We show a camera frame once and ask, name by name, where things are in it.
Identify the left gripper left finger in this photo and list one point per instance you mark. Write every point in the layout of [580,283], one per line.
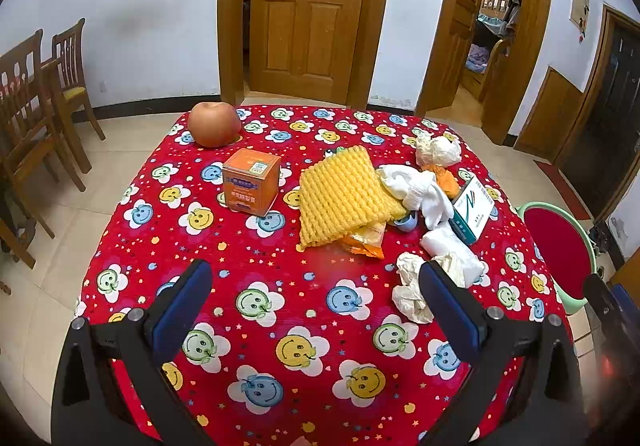
[88,407]

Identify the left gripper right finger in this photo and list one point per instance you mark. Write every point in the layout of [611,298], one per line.
[545,405]

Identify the white paper ball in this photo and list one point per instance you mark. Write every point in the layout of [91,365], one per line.
[439,150]
[407,295]

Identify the white teal carton box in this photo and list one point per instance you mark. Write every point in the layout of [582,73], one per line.
[472,208]

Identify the orange wrapper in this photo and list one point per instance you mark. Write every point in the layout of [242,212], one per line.
[445,180]

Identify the orange snack packet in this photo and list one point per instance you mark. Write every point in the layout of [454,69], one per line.
[365,241]

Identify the white cloth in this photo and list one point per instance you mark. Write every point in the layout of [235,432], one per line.
[417,191]

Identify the orange cardboard box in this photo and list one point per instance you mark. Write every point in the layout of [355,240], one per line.
[251,181]

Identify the yellow foam fruit net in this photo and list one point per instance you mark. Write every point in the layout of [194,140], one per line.
[341,194]

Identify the red bin green rim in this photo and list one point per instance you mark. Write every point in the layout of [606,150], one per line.
[566,249]

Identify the red doormat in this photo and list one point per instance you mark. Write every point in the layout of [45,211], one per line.
[569,196]

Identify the dark entrance door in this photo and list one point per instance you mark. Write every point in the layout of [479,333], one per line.
[607,146]

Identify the near wooden chair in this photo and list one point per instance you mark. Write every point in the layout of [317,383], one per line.
[29,135]

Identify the wooden chair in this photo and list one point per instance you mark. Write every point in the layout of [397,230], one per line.
[29,135]
[67,47]

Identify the red smiley flower tablecloth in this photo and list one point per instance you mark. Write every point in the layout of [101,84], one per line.
[304,346]

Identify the red apple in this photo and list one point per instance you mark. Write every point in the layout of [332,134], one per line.
[214,124]

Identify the far wooden chair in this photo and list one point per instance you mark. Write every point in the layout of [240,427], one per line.
[67,47]

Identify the open wooden door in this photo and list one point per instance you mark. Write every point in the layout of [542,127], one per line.
[452,42]

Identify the closed wooden door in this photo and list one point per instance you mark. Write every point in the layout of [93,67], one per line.
[303,48]

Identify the wooden wall panel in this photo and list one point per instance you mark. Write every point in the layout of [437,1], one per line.
[554,113]

